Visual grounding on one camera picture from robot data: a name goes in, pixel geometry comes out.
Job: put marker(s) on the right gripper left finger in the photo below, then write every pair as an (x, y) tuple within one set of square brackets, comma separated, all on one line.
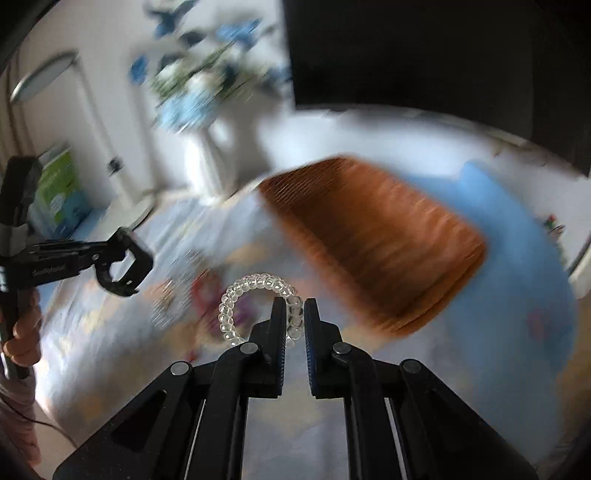
[(266, 376)]

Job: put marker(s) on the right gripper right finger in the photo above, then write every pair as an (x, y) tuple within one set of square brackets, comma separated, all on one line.
[(325, 373)]

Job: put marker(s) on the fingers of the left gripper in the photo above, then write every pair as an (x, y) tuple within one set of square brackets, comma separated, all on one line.
[(122, 263)]

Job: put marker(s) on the pink sleeved left forearm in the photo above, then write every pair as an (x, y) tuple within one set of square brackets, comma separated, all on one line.
[(17, 416)]

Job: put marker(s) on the person's left hand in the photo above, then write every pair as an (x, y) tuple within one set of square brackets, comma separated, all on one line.
[(24, 348)]

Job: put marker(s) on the green book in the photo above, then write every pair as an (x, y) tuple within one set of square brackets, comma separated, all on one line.
[(60, 203)]

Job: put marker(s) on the patterned bed sheet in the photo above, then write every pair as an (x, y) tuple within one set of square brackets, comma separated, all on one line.
[(99, 350)]

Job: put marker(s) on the white vase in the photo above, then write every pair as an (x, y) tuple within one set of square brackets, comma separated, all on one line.
[(211, 175)]

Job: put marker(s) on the brown wicker basket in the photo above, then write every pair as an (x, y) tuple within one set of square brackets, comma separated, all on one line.
[(393, 254)]

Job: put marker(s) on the blue white flower bouquet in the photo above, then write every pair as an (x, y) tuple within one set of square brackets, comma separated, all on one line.
[(191, 71)]

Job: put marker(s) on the black television screen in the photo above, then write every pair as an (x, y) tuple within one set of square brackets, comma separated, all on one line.
[(522, 67)]

